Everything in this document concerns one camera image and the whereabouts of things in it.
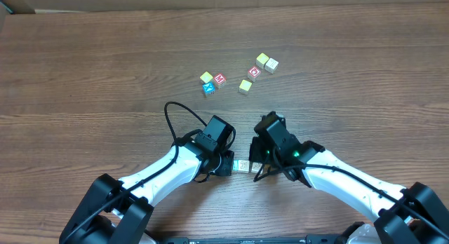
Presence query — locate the white patterned block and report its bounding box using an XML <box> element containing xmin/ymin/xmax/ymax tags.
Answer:
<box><xmin>237</xmin><ymin>160</ymin><xmax>250</xmax><ymax>173</ymax></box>

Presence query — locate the yellow block middle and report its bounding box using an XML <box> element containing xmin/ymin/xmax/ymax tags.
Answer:
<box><xmin>239</xmin><ymin>79</ymin><xmax>253</xmax><ymax>95</ymax></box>

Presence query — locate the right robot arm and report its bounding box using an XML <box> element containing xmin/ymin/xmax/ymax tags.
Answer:
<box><xmin>249</xmin><ymin>111</ymin><xmax>448</xmax><ymax>244</ymax></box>

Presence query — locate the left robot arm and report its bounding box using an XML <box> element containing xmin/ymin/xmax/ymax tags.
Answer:
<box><xmin>59</xmin><ymin>116</ymin><xmax>236</xmax><ymax>243</ymax></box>

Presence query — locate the yellow block left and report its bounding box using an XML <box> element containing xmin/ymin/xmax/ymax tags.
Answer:
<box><xmin>199</xmin><ymin>72</ymin><xmax>213</xmax><ymax>84</ymax></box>

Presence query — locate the white letter block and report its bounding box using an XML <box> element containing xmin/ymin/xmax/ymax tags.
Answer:
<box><xmin>250</xmin><ymin>162</ymin><xmax>263</xmax><ymax>174</ymax></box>

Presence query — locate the red C block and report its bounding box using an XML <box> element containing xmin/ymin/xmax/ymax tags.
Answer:
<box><xmin>248</xmin><ymin>66</ymin><xmax>262</xmax><ymax>82</ymax></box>

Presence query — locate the blue X block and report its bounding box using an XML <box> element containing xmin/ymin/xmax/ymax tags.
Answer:
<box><xmin>202</xmin><ymin>82</ymin><xmax>215</xmax><ymax>97</ymax></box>

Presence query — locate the white block top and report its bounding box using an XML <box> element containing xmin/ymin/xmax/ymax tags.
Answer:
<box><xmin>264</xmin><ymin>57</ymin><xmax>279</xmax><ymax>74</ymax></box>

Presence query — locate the red letter block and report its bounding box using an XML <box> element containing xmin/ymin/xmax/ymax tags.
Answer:
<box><xmin>213</xmin><ymin>73</ymin><xmax>227</xmax><ymax>88</ymax></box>

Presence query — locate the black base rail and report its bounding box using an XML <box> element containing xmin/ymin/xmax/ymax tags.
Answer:
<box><xmin>157</xmin><ymin>234</ymin><xmax>348</xmax><ymax>244</ymax></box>

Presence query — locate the green A block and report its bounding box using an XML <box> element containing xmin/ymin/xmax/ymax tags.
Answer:
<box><xmin>233</xmin><ymin>160</ymin><xmax>239</xmax><ymax>171</ymax></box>

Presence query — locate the yellow block top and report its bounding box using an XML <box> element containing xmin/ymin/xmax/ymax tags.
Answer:
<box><xmin>255</xmin><ymin>53</ymin><xmax>269</xmax><ymax>69</ymax></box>

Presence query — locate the yellow block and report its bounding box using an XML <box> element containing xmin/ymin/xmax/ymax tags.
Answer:
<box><xmin>255</xmin><ymin>53</ymin><xmax>269</xmax><ymax>69</ymax></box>
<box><xmin>239</xmin><ymin>79</ymin><xmax>253</xmax><ymax>95</ymax></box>
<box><xmin>199</xmin><ymin>72</ymin><xmax>213</xmax><ymax>84</ymax></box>

